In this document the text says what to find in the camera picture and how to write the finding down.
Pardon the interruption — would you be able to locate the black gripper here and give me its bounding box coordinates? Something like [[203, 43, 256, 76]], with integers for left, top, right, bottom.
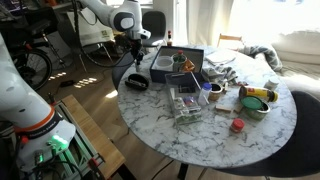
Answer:
[[129, 37, 145, 66]]

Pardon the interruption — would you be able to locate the black glasses case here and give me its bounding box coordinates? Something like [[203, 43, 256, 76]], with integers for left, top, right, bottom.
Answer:
[[124, 73, 150, 91]]

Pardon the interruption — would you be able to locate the dark sauce bottle red cap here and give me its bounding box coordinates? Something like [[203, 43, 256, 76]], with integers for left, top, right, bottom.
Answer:
[[166, 29, 174, 47]]

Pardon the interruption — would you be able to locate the green bottle red cap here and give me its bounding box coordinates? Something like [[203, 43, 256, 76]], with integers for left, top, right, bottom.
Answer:
[[171, 49, 188, 72]]

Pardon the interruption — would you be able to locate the white green medicine box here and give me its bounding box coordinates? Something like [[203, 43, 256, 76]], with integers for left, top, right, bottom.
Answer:
[[172, 96, 188, 113]]

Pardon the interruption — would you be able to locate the white bottle blue cap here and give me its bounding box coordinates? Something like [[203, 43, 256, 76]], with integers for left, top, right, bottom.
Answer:
[[197, 82, 213, 107]]

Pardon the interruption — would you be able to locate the white plastic bowl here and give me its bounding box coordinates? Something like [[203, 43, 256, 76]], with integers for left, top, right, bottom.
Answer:
[[155, 55, 175, 72]]

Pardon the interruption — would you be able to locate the black office chair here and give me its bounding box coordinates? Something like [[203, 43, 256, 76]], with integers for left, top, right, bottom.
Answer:
[[141, 10, 167, 48]]

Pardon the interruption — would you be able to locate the orange snack bag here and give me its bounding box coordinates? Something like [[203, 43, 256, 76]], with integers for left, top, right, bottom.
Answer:
[[180, 58, 196, 74]]

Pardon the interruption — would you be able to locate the white bag green logo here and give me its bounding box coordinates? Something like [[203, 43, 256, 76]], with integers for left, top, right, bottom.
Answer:
[[65, 9, 115, 48]]

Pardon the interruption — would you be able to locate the navy cardboard box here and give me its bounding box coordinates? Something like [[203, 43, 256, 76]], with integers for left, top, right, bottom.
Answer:
[[148, 45, 206, 85]]

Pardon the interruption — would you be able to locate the clear plastic box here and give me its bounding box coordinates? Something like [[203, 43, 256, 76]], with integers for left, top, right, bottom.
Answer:
[[164, 71, 212, 126]]

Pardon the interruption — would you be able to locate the white curtain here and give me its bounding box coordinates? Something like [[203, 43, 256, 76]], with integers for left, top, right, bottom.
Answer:
[[185, 0, 235, 48]]

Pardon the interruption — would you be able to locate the white paper pad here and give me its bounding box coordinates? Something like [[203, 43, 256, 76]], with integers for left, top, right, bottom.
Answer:
[[204, 49, 237, 66]]

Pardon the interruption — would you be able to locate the striped grey cloth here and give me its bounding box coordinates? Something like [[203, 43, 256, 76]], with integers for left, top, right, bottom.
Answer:
[[201, 64, 240, 86]]

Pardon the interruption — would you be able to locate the wooden bench top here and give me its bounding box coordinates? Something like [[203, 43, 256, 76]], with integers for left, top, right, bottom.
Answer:
[[61, 93, 127, 180]]

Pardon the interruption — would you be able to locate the wooden child chair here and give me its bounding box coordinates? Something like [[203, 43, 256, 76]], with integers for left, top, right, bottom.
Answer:
[[216, 32, 245, 50]]

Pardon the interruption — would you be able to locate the small wooden block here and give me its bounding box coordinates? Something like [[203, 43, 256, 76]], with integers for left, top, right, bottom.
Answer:
[[232, 102, 245, 115], [214, 103, 233, 113]]

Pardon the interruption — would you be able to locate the black bicycle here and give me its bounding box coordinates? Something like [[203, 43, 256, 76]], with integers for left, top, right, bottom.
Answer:
[[5, 32, 55, 92]]

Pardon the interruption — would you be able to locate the small jar red cap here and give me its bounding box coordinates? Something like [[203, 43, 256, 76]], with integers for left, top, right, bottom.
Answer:
[[229, 117, 246, 135]]

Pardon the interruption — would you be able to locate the metal robot stand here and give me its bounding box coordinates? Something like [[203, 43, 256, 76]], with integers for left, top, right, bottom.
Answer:
[[19, 99, 112, 180]]

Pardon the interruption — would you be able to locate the tin with green lid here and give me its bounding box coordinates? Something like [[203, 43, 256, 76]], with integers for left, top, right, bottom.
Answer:
[[240, 95, 271, 121]]

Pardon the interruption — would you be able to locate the striped grey blanket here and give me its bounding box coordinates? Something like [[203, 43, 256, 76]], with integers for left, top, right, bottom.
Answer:
[[237, 43, 284, 72]]

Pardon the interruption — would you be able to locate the small white jar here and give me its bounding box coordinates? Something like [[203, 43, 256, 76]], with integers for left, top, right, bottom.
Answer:
[[263, 78, 280, 92]]

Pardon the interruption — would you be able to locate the white sofa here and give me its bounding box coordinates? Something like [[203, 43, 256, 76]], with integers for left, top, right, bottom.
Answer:
[[270, 29, 320, 66]]

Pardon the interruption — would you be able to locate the round marble table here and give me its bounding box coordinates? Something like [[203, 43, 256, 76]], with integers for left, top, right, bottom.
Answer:
[[215, 90, 320, 179]]

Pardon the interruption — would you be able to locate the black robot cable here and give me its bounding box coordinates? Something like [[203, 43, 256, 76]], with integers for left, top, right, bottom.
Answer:
[[70, 0, 135, 69]]

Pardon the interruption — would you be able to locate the red handled clamp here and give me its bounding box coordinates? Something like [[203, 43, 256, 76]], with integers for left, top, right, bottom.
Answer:
[[87, 153, 107, 180]]

